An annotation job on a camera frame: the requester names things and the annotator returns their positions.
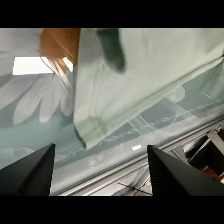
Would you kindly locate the pale green garment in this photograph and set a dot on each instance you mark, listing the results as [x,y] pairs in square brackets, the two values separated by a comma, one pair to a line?
[140,83]

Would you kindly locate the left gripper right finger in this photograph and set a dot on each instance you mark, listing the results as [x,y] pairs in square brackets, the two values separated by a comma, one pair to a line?
[173,176]

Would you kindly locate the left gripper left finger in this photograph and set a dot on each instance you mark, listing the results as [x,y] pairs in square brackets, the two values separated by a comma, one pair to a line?
[31,175]

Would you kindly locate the silver frame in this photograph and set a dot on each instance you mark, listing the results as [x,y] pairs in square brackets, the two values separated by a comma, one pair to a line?
[110,181]

